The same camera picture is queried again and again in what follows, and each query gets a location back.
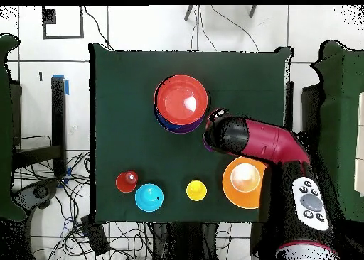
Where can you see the large purple plastic bowl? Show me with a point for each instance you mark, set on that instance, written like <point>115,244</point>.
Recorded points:
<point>190,128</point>

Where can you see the orange shallow plastic bowl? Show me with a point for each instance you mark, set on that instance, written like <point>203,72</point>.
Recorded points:
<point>176,101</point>

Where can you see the large yellow plastic bowl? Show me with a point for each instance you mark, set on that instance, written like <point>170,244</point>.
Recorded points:
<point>241,199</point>

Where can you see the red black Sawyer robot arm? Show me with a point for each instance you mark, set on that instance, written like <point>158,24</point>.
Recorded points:
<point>267,140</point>

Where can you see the yellow plastic cup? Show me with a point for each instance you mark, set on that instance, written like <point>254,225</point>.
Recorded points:
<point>196,190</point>

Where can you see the dark green tablecloth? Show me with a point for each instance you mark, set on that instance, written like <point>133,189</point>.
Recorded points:
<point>128,72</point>

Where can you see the grey tripod leg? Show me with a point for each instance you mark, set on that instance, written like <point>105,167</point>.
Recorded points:
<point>189,13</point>
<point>252,12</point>

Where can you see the small cyan plastic bowl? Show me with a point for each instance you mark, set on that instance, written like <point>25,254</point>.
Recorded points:
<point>148,199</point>

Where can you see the orange-red plastic cup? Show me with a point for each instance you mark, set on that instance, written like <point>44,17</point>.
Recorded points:
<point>123,183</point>

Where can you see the green cloth side table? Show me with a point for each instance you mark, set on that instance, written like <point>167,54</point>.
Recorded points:
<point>5,129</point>
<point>341,115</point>

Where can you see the white boxes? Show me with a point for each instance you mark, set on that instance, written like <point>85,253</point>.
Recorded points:
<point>360,143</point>

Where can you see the blue tape strip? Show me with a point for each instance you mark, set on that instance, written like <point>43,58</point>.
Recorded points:
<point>67,87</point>

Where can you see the black power strip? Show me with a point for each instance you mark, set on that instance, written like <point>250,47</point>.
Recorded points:
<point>95,237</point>

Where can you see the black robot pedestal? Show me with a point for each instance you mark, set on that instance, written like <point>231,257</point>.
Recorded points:
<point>184,243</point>

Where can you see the black square frame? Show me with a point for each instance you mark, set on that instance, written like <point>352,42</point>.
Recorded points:
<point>63,37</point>

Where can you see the black pedestal leg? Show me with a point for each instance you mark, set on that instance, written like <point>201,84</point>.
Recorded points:
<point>39,191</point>

